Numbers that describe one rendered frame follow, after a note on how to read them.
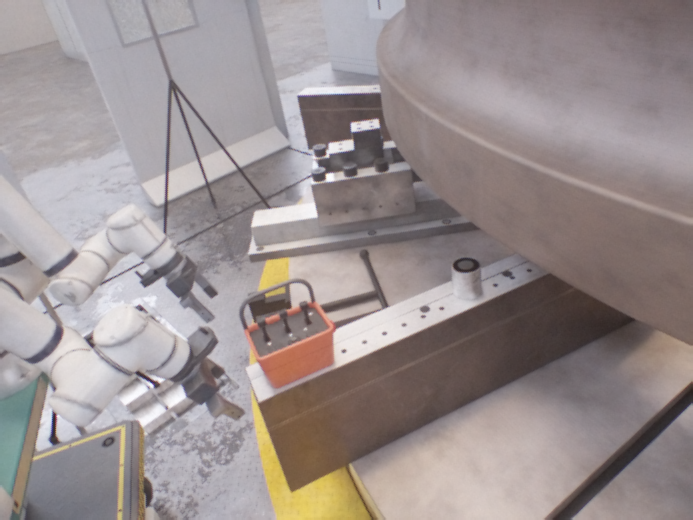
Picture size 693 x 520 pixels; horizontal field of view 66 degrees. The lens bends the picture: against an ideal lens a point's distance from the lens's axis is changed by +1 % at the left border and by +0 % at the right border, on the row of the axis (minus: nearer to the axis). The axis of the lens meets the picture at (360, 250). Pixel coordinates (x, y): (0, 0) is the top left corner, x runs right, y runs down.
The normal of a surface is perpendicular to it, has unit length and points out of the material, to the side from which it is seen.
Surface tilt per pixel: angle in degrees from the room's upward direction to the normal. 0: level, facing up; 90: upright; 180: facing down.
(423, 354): 90
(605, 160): 31
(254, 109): 90
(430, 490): 0
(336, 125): 90
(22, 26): 90
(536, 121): 50
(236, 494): 0
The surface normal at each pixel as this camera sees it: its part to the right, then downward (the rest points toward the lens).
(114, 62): 0.69, 0.31
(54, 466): -0.14, -0.83
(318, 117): -0.34, 0.56
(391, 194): 0.04, 0.55
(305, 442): 0.42, 0.45
